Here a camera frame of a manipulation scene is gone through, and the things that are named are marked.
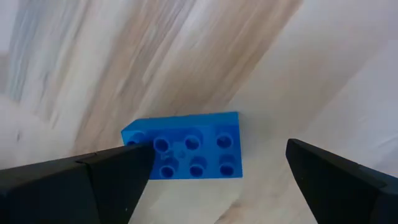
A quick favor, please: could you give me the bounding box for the blue toy brick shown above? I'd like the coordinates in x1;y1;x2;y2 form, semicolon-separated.
120;111;244;180

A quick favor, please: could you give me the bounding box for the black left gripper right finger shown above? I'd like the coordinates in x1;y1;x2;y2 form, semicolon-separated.
285;139;398;224

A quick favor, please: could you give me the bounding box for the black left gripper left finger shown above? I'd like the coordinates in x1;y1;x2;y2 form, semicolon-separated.
0;143;156;224

